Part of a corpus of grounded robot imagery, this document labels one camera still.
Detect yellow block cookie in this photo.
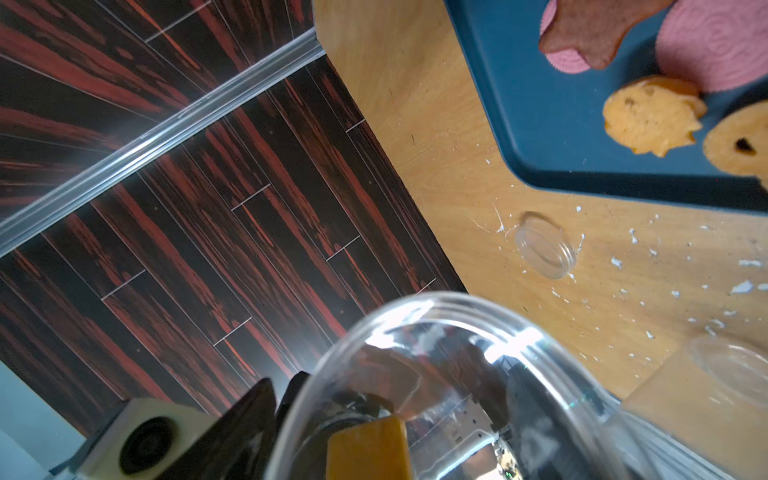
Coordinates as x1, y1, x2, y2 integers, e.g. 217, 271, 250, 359
325, 416, 414, 480

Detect aluminium frame post left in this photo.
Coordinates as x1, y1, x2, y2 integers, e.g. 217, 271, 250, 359
1, 27, 325, 255

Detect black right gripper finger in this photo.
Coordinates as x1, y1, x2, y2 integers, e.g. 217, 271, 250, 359
159, 378, 277, 479

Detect brown star cookie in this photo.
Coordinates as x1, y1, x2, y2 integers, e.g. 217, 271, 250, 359
538, 0, 672, 70

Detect teal plastic tray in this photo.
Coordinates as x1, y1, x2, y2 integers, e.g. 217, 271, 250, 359
446, 1, 767, 216

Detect clear jar with yellow cookies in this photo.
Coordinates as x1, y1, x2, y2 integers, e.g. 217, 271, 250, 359
266, 292, 659, 479

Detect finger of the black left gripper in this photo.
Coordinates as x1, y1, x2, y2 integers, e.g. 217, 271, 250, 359
275, 371, 311, 432

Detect clear jar with mixed cookies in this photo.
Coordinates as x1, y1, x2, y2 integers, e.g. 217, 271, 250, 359
622, 335, 767, 479

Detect orange pretzel cookie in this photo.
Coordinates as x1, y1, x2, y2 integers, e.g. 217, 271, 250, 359
703, 100, 768, 189

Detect small orange speckled cookie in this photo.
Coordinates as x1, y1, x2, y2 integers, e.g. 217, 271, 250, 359
603, 76, 708, 158

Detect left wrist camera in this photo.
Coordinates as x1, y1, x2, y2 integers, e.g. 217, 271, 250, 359
51, 398, 217, 479

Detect pink round cookie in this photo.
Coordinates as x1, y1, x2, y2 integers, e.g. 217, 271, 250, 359
539, 0, 591, 74
655, 0, 767, 93

